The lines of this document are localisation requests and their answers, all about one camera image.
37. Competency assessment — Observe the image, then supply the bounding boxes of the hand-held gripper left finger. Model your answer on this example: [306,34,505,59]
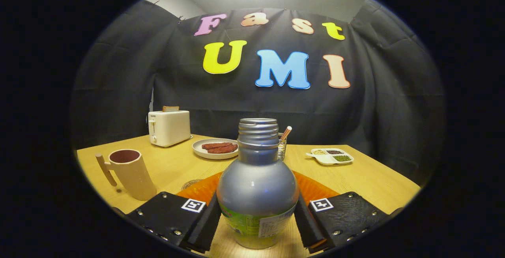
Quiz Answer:
[112,171,221,254]

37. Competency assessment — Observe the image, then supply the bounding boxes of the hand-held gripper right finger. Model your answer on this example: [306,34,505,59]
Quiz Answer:
[294,170,404,254]

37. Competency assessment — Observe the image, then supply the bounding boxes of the round cork coaster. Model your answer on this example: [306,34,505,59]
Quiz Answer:
[181,179,204,191]

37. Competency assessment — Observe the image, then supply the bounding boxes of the silver bottle with green label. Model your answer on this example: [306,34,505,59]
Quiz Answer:
[216,118,299,250]

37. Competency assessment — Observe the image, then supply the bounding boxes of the beige cup with stick handle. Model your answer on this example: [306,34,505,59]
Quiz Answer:
[95,149,157,201]

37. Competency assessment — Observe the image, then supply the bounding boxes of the wooden table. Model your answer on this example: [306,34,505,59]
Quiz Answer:
[76,134,422,258]

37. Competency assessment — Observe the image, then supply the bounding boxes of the white divided dish with grains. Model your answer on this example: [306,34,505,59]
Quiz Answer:
[306,148,354,166]

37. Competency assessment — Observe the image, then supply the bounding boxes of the white round plate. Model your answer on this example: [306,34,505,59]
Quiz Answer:
[192,138,239,160]

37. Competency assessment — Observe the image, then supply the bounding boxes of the reddish meat slices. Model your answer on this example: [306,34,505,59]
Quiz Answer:
[202,142,238,154]

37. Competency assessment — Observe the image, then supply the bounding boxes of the white toaster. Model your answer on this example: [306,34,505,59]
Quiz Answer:
[148,110,193,148]

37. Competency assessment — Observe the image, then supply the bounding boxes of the wire mesh holder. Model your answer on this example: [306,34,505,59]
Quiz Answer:
[277,133,287,161]

